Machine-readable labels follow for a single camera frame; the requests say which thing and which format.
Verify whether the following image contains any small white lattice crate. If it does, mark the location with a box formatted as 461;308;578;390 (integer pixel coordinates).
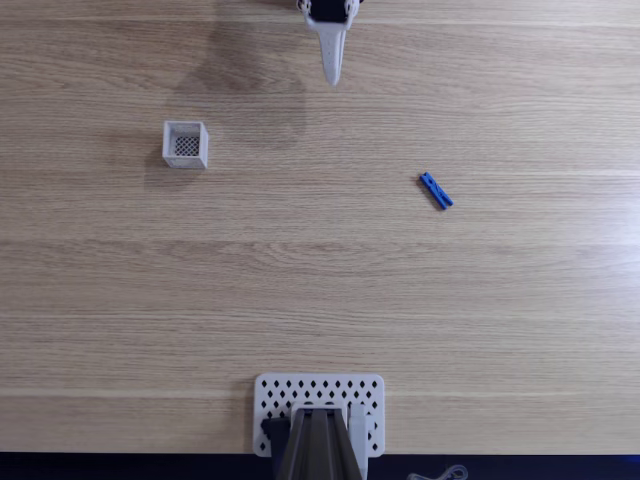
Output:
162;120;210;171

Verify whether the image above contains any white perforated base plate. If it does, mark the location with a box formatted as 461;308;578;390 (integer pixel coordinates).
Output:
253;372;386;459

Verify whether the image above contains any dark aluminium extrusion post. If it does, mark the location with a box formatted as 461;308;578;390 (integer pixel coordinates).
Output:
273;407;365;480

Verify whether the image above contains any black clamp block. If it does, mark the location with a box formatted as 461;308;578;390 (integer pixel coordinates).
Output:
259;417;292;447

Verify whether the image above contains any clear looped cable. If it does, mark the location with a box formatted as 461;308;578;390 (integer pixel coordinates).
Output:
405;464;470;480

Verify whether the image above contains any blue peg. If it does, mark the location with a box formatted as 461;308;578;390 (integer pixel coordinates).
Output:
417;171;455;212

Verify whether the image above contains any white post bracket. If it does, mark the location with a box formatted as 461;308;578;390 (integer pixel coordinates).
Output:
347;402;372;480

